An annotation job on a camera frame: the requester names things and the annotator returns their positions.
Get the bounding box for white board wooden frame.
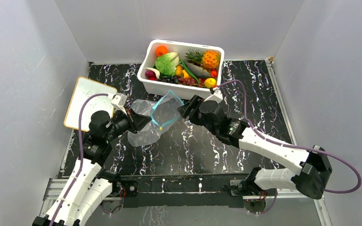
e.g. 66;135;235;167
63;76;118;132

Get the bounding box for toy orange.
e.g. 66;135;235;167
155;45;169;57

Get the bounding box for toy yellow pepper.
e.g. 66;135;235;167
175;65;192;79

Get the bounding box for toy green cabbage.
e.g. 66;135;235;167
155;52;180;76

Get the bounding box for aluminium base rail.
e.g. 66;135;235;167
45;174;322;208

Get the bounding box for clear zip top bag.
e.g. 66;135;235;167
128;90;184;147

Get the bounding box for toy grey fish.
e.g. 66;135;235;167
184;61;212;79

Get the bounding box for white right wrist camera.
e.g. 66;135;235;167
204;87;223;104

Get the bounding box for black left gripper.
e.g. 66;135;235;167
105;105;152;142

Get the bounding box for toy purple onion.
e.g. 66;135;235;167
145;68;161;80

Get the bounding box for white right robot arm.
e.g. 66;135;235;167
177;95;332;200

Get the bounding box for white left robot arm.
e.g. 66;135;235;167
33;109;151;226

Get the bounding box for toy yellow lemon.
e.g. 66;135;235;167
204;78;217;89

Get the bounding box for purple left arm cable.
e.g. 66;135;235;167
47;93;115;226

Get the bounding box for toy green bean pod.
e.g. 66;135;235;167
180;59;200;83

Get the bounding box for toy pineapple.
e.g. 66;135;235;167
186;49;221;70

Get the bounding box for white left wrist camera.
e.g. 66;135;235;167
111;93;127;114

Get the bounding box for toy red tomato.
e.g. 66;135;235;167
211;70;218;78

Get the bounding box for toy red grapes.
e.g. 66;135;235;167
177;78;199;86

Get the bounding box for white plastic food bin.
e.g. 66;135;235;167
137;40;224;99

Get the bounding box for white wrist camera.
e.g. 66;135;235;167
204;87;223;104
111;93;127;114

